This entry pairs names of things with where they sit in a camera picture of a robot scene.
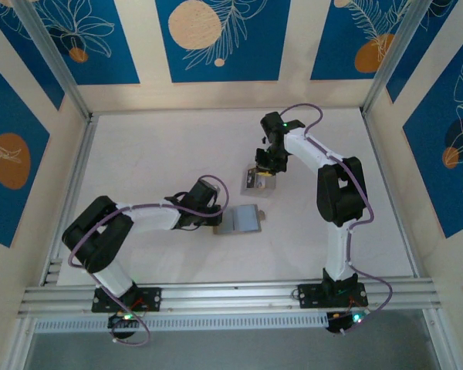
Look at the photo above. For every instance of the grey card holder wallet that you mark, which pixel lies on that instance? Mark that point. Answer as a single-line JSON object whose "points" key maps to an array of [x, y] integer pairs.
{"points": [[247, 219]]}

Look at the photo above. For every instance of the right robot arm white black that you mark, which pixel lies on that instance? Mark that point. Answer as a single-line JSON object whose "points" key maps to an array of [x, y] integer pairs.
{"points": [[339, 250]]}

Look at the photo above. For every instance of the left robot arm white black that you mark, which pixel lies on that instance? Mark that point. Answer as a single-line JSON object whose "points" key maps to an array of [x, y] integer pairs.
{"points": [[154, 216]]}

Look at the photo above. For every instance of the black card white print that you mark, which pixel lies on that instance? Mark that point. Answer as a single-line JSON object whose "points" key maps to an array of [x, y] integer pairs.
{"points": [[250, 181]]}

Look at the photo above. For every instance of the black left controller board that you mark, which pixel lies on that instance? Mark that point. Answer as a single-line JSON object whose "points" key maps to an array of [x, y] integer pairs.
{"points": [[120, 320]]}

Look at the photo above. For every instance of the black controller board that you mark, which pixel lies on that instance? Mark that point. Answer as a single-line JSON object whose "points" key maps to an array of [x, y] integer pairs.
{"points": [[120, 320], [339, 324]]}

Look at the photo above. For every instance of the black right controller board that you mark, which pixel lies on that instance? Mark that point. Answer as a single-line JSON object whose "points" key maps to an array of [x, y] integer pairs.
{"points": [[339, 324]]}

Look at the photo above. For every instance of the aluminium front rail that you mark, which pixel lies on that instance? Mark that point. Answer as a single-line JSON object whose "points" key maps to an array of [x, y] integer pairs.
{"points": [[231, 297]]}

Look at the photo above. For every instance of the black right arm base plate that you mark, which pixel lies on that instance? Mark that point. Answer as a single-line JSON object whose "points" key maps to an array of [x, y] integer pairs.
{"points": [[312, 297]]}

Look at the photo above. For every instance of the aluminium side rail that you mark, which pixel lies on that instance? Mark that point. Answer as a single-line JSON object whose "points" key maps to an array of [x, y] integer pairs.
{"points": [[71, 192], [393, 200]]}

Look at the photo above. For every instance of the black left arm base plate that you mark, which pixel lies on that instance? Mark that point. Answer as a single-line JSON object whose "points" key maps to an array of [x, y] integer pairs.
{"points": [[108, 300]]}

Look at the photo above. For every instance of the aluminium frame post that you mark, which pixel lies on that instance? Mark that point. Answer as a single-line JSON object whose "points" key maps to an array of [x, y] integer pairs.
{"points": [[54, 58], [393, 58]]}

